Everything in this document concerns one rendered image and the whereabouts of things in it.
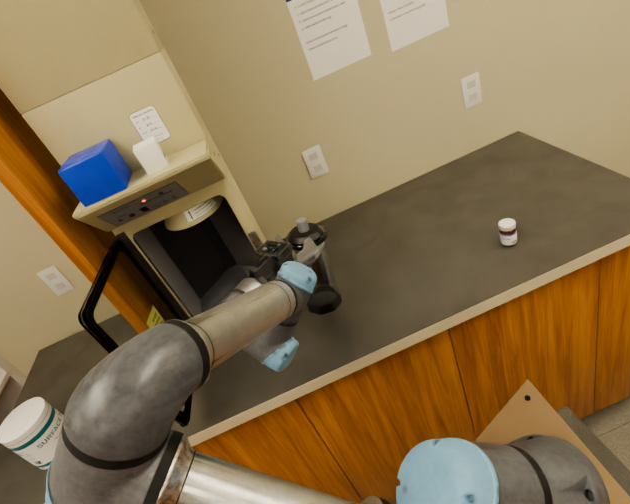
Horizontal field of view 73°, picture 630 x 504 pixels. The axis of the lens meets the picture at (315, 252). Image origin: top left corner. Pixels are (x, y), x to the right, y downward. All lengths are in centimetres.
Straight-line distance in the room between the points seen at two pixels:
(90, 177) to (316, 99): 82
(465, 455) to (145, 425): 36
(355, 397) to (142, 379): 84
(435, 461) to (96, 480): 38
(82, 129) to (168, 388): 71
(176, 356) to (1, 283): 140
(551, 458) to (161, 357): 51
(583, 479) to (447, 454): 19
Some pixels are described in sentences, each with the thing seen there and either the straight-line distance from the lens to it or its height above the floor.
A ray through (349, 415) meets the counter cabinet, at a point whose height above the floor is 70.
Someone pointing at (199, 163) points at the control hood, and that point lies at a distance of 96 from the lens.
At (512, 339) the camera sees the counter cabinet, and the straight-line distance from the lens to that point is 137.
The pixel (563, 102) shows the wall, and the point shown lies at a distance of 202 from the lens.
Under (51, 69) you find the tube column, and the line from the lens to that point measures 107.
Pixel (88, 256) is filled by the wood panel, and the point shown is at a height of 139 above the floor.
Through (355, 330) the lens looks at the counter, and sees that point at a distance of 117.
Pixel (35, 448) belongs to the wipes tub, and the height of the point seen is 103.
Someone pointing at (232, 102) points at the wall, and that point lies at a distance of 148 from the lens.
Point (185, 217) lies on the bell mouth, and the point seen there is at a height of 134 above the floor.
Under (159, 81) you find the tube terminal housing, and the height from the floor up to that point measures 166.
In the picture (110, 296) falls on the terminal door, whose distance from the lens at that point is 103.
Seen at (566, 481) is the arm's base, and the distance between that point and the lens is 67.
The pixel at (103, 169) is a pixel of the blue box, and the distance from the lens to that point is 99.
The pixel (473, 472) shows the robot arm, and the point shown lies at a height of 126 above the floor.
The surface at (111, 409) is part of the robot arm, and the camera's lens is 51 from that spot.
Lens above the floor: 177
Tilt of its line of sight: 34 degrees down
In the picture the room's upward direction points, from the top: 24 degrees counter-clockwise
